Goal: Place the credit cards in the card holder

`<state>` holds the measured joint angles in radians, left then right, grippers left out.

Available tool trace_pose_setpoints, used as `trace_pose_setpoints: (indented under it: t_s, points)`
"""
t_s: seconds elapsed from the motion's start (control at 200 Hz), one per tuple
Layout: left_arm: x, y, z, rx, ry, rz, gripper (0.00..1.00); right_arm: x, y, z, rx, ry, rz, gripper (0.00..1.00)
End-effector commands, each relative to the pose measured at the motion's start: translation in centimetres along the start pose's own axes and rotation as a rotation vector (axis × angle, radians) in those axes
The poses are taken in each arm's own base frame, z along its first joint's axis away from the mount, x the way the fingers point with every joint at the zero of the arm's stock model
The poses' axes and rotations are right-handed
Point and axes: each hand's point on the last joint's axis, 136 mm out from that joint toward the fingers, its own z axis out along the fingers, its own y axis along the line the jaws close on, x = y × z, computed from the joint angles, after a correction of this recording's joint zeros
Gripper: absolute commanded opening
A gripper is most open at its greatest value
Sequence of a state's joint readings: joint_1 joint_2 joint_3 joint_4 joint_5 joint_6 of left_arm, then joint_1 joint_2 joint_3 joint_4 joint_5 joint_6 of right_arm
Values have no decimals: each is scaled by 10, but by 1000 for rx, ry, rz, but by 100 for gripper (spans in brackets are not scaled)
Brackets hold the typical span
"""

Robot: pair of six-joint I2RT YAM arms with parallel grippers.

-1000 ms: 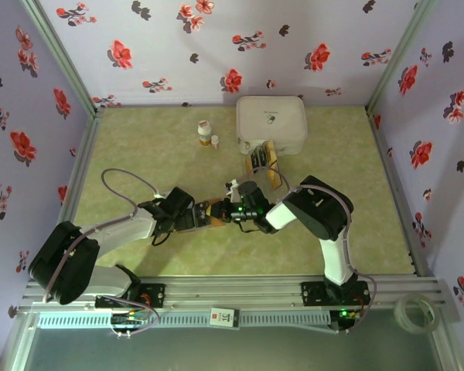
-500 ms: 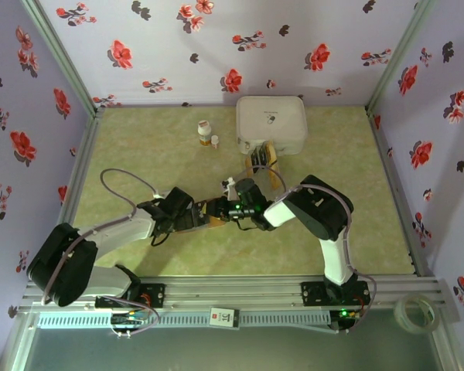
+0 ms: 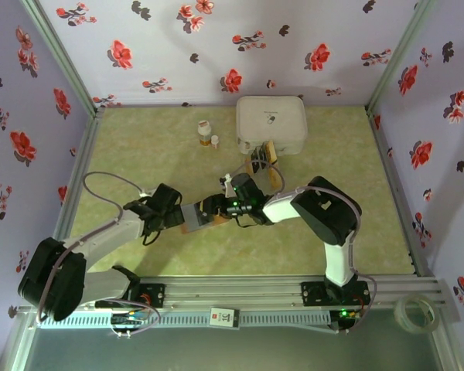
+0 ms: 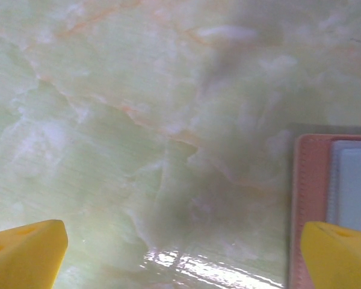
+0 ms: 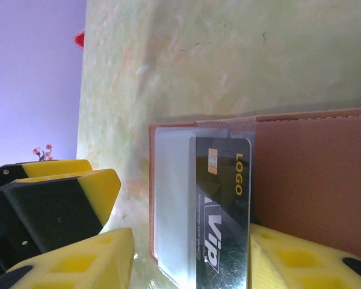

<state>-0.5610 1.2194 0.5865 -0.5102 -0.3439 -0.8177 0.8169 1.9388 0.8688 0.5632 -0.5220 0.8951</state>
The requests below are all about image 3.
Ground black VIP card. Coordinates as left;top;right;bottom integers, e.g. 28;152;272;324
251;148;268;173

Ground large white orange-label medicine bottle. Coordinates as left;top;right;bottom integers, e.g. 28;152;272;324
197;120;213;147

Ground white square box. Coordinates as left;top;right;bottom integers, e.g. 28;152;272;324
235;95;309;156

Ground white label box red logo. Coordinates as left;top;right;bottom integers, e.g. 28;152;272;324
208;306;241;330

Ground clear adhesive tape roll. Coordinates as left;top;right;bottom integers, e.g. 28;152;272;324
394;294;439;334

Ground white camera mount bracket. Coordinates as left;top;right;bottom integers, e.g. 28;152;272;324
219;173;234;196

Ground grey right arm cable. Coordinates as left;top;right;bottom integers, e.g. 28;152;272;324
231;162;379;334

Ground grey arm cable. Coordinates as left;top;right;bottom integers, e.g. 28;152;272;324
231;162;379;334
36;171;146;322

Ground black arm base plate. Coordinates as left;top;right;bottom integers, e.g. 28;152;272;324
94;283;166;310
300;281;371;308

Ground grey left arm cable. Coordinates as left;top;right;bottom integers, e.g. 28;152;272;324
36;171;146;322

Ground wide aluminium base rail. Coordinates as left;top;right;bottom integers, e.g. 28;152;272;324
17;275;462;329

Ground aluminium table side rail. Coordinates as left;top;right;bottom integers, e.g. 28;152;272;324
53;110;106;279
365;107;436;278

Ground white slotted cable duct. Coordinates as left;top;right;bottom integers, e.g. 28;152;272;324
36;311;333;330

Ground aluminium frame post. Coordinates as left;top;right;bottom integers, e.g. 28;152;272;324
365;0;438;115
19;0;106;117

